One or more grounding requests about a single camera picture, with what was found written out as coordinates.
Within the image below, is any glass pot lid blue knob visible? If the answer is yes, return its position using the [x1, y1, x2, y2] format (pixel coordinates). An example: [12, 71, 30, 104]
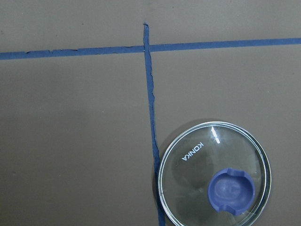
[158, 121, 272, 226]

